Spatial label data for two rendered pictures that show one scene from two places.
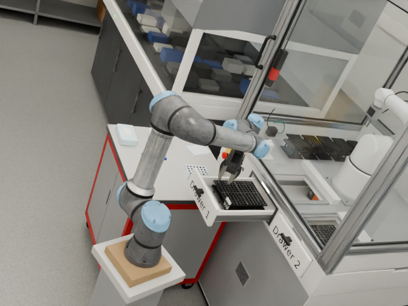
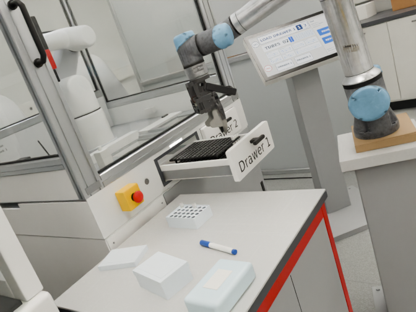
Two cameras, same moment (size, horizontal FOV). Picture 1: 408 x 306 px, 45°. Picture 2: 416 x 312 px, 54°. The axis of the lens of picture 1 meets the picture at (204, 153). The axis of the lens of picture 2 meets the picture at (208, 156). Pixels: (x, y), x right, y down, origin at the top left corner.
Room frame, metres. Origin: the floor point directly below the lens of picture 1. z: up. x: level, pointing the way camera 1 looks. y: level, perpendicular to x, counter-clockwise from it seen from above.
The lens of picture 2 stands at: (2.40, 1.18, 1.30)
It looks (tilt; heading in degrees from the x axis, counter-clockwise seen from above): 16 degrees down; 253
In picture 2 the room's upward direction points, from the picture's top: 19 degrees counter-clockwise
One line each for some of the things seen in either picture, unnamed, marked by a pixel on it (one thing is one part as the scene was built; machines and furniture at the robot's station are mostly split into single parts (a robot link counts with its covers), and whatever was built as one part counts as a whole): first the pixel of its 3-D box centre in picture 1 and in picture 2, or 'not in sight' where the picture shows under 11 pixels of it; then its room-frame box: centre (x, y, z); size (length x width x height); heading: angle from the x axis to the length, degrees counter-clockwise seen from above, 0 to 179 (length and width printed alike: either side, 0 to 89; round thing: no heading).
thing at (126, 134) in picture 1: (126, 134); (220, 286); (2.24, 0.42, 0.78); 0.15 x 0.10 x 0.04; 31
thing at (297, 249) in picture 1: (289, 244); (221, 128); (1.78, -0.51, 0.87); 0.29 x 0.02 x 0.11; 34
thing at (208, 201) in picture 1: (202, 196); (251, 149); (1.86, -0.07, 0.87); 0.29 x 0.02 x 0.11; 34
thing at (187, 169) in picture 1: (196, 172); (189, 216); (2.17, 0.00, 0.78); 0.12 x 0.08 x 0.04; 121
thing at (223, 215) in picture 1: (239, 198); (205, 156); (1.98, -0.24, 0.86); 0.40 x 0.26 x 0.06; 124
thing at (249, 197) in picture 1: (238, 197); (207, 155); (1.97, -0.24, 0.87); 0.22 x 0.18 x 0.06; 124
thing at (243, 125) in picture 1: (238, 130); (216, 38); (1.85, -0.10, 1.27); 0.11 x 0.11 x 0.08; 49
